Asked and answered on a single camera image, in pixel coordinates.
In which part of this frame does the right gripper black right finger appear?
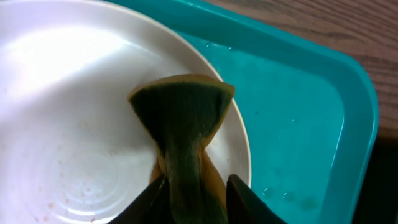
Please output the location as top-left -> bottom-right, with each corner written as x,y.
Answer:
226,174 -> 287,224

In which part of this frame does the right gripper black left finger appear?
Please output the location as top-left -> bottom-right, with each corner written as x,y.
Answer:
109,175 -> 170,224

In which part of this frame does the white plate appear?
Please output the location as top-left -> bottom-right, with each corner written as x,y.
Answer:
0,0 -> 252,224

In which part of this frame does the green yellow sponge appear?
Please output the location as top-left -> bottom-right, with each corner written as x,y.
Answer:
128,74 -> 235,223

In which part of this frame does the blue plastic tray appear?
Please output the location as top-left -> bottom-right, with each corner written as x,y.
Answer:
117,0 -> 379,224

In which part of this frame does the black water tray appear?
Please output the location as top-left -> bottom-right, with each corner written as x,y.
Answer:
352,137 -> 397,224

